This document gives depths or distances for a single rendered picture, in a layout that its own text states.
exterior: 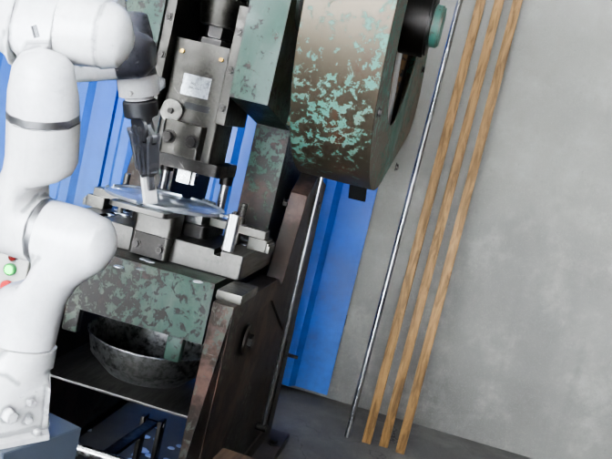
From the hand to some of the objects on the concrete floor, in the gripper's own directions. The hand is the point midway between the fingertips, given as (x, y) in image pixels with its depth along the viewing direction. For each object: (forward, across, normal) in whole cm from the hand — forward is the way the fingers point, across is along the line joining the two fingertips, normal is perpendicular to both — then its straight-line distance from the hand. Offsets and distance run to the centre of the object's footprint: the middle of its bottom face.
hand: (148, 188), depth 192 cm
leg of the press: (+93, -8, +18) cm, 95 cm away
